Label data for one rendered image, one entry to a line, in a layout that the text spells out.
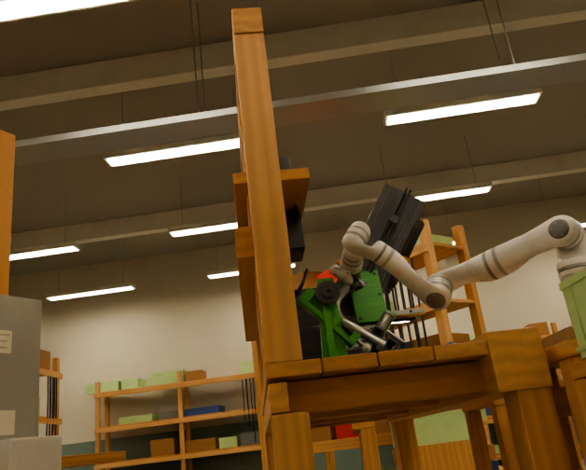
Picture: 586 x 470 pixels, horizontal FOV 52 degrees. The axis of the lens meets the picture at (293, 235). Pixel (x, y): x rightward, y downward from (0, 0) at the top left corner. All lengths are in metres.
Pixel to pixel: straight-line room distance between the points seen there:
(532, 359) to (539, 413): 0.13
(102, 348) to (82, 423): 1.38
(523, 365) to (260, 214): 0.76
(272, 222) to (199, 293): 10.20
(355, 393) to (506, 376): 0.37
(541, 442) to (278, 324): 0.68
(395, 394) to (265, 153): 0.72
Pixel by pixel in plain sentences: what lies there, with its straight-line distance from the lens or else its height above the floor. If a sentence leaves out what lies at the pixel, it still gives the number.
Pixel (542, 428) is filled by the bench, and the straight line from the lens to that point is 1.63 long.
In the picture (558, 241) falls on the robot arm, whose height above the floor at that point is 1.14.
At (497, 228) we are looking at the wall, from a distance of 12.06.
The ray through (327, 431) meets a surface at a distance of 5.89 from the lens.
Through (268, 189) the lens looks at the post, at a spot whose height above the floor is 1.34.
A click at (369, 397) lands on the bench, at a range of 1.59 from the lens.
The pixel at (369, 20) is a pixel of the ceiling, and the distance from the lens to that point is 6.37.
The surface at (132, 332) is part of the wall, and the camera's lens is 11.99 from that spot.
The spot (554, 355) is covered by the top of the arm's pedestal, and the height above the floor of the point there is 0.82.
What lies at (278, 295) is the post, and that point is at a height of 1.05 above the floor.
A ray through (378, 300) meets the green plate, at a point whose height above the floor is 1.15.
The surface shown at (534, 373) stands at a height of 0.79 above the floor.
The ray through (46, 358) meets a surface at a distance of 8.68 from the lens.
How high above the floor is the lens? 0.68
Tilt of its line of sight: 20 degrees up
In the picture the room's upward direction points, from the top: 7 degrees counter-clockwise
